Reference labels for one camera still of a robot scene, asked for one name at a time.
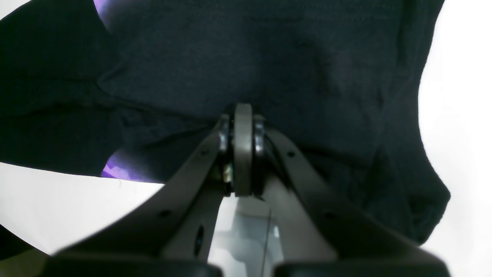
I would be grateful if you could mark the black T-shirt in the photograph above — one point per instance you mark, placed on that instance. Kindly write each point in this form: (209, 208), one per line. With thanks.
(339, 77)

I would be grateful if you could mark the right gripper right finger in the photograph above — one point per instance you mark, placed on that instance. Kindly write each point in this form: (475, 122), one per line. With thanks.
(322, 234)

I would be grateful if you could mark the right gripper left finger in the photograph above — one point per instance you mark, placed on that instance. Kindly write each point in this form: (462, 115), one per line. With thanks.
(170, 234)

